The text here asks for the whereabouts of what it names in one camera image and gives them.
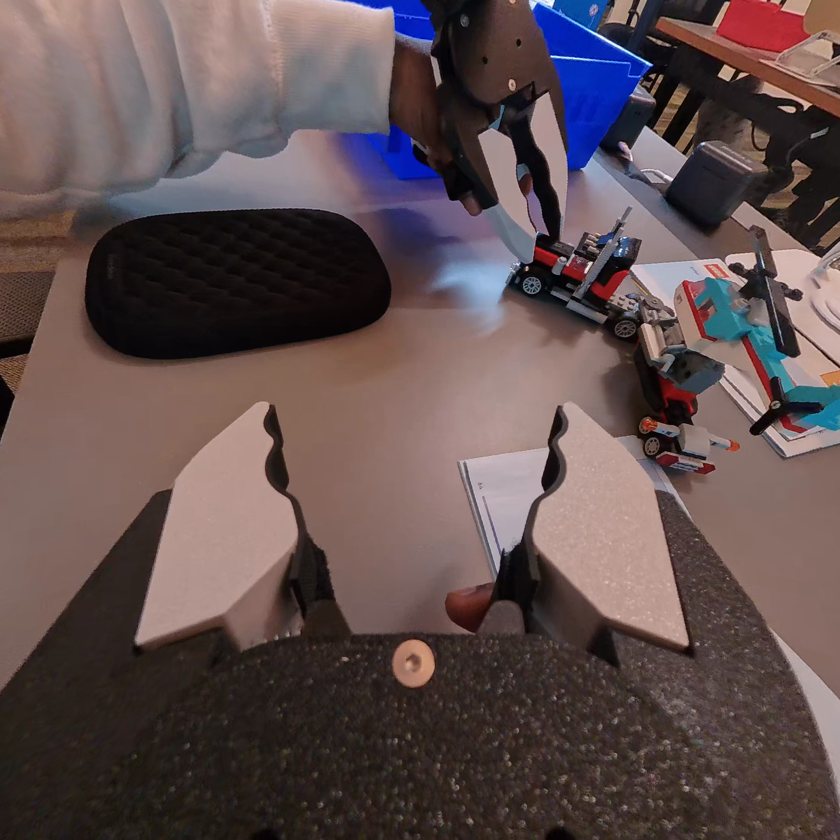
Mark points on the light blue instruction booklet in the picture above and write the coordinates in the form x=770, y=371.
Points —
x=499, y=499

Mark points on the teal white lego helicopter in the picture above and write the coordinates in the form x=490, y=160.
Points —
x=722, y=302

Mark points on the person's left hand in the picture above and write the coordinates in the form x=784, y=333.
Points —
x=410, y=98

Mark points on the black quilted cushion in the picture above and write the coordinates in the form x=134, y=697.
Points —
x=236, y=282

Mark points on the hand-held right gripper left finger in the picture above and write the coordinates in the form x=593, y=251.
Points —
x=223, y=525

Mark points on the car cover instruction booklet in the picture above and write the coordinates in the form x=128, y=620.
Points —
x=669, y=272

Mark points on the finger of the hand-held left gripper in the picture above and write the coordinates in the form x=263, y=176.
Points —
x=502, y=170
x=560, y=151

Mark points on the lego flatbed trailer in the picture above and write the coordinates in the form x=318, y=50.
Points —
x=669, y=387

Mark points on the dark grey power bank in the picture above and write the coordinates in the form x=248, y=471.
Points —
x=715, y=184

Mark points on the person's left forearm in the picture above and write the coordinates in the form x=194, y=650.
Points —
x=164, y=79

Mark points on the clear plastic stand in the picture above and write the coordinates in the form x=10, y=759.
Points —
x=810, y=59

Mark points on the black red lego truck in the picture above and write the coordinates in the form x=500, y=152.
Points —
x=590, y=269

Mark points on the red object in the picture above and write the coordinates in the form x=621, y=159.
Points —
x=761, y=23

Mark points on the black box device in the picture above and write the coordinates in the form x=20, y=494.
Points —
x=630, y=118

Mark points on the person's right hand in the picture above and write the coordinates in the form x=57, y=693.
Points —
x=469, y=607

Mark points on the wooden background table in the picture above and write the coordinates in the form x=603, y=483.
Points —
x=754, y=62

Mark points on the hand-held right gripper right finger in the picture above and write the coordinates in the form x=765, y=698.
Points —
x=604, y=525

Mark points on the blue plastic bin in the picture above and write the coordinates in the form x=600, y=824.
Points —
x=590, y=79
x=584, y=12

